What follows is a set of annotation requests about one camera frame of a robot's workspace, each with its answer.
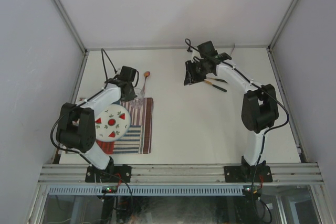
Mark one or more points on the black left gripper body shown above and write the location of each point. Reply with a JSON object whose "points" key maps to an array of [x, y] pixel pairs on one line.
{"points": [[132, 95]]}

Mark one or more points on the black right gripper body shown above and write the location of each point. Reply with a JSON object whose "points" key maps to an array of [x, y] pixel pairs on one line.
{"points": [[206, 73]]}

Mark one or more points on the pink handled spoon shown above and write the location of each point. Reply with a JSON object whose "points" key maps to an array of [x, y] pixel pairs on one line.
{"points": [[146, 75]]}

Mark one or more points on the gold fork green handle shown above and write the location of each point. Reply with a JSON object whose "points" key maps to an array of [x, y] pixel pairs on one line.
{"points": [[217, 79]]}

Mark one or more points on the clear drinking glass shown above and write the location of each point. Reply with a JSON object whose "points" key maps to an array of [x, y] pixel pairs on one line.
{"points": [[138, 101]]}

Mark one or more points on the gold knife green handle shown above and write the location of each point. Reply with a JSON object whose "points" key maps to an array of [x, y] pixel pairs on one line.
{"points": [[215, 86]]}

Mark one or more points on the white watermelon pattern plate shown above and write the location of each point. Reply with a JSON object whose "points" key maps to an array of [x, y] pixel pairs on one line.
{"points": [[112, 123]]}

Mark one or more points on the striped patchwork placemat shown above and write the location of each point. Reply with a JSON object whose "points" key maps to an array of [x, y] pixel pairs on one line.
{"points": [[138, 138]]}

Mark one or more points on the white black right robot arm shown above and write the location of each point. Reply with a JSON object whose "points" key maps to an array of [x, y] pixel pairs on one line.
{"points": [[259, 105]]}

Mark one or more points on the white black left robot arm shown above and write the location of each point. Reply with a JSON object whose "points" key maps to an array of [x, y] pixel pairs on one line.
{"points": [[77, 124]]}

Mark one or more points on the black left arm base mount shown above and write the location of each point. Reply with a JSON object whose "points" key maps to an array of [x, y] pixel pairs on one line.
{"points": [[120, 173]]}

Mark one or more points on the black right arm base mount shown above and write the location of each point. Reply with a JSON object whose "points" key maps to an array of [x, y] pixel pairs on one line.
{"points": [[247, 174]]}

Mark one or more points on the grey slotted cable duct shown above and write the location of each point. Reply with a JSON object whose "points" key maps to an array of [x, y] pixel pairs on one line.
{"points": [[155, 190]]}

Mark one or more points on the aluminium front rail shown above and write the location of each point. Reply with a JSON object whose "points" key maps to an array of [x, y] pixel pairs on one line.
{"points": [[207, 174]]}

